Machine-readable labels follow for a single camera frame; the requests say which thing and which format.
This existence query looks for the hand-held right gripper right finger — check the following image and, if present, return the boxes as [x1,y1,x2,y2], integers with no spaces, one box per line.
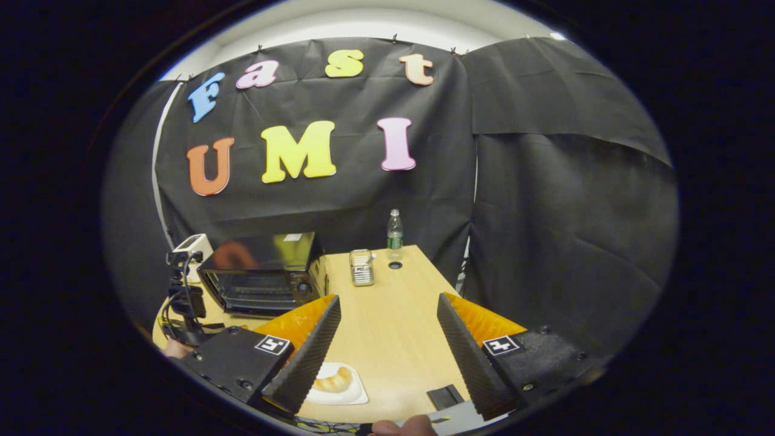
[436,292,609,423]

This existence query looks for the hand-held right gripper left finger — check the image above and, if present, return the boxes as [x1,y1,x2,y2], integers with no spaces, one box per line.
[174,294,342,418]

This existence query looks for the golden croissant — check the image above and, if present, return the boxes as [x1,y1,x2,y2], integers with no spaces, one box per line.
[313,366,354,393]

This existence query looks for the black electric oven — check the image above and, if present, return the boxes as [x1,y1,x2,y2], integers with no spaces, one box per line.
[197,232,329,319]

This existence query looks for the black flat box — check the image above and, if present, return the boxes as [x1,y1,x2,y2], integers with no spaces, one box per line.
[426,384,466,412]

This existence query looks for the white toaster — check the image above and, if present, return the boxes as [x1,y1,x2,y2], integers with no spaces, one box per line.
[171,234,214,284]

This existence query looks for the white square plate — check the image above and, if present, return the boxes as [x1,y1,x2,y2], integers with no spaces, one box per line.
[305,362,369,406]

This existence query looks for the clear plastic water bottle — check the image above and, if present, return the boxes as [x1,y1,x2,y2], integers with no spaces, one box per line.
[387,209,404,251]

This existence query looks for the black backdrop cloth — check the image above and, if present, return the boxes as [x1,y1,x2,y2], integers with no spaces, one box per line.
[103,36,680,364]

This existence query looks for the bundle of cables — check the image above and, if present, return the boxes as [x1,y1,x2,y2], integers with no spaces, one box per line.
[291,419,370,436]

